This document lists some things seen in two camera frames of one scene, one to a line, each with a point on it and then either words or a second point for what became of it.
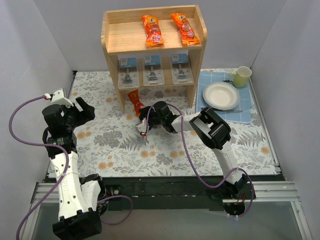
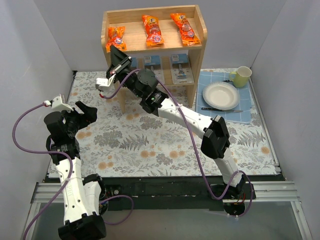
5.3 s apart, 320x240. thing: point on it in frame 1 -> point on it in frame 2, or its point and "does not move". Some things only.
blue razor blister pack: (181, 70) does not move
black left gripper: (78, 113) does not move
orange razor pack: (138, 104) -> (115, 37)
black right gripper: (145, 117) -> (120, 67)
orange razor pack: (153, 34) does not move
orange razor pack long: (186, 29) does not move
